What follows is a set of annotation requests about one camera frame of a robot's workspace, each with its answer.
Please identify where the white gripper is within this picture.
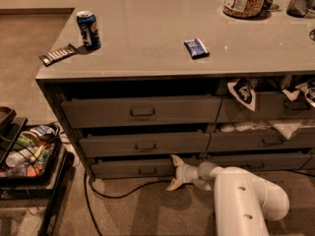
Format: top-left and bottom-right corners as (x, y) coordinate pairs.
(166, 154), (199, 191)

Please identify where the grey drawer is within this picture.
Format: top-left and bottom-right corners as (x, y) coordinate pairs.
(208, 129), (315, 152)
(61, 95), (221, 128)
(206, 152), (312, 172)
(79, 131), (210, 157)
(92, 158), (175, 179)
(217, 92), (315, 123)

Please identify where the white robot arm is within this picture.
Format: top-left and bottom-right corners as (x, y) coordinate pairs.
(166, 154), (289, 236)

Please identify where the grey drawer cabinet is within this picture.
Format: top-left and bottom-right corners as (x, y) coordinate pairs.
(36, 0), (315, 178)

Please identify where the black and white chip bag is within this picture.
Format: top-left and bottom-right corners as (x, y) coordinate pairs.
(227, 78), (256, 111)

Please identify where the white plastic bag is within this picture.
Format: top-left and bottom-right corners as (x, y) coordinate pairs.
(219, 119), (315, 140)

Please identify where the blue snack packet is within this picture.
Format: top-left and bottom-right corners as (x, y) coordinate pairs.
(184, 38), (210, 60)

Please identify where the black bin of snacks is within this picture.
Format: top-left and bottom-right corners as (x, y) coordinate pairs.
(0, 124), (61, 185)

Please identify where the black tray stack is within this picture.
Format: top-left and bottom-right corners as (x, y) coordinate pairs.
(0, 106), (28, 166)

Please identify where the dark snack bar wrapper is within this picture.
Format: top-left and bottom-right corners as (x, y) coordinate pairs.
(39, 44), (78, 67)

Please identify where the blue pepsi can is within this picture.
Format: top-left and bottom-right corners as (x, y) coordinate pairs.
(77, 11), (101, 50)

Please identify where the large jar of nuts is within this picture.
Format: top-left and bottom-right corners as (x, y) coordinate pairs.
(222, 0), (264, 19)

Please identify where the metal pitcher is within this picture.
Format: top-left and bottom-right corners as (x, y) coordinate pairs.
(286, 0), (314, 18)

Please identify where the black floor cable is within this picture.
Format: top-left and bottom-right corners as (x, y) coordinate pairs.
(83, 169), (315, 236)

